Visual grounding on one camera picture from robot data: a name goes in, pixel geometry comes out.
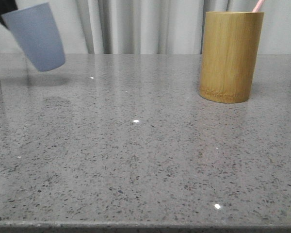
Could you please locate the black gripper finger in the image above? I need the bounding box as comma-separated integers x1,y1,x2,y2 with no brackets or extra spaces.
0,0,17,29

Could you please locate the blue plastic cup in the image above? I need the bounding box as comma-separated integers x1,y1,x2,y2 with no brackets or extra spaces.
2,2,65,72

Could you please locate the pink chopstick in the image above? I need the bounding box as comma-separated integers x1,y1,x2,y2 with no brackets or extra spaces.
252,0,265,13

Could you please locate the bamboo wooden cup holder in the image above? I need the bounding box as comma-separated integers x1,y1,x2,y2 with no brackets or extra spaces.
199,12,264,103

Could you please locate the grey pleated curtain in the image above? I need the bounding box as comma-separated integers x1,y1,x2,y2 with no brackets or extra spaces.
0,0,291,54

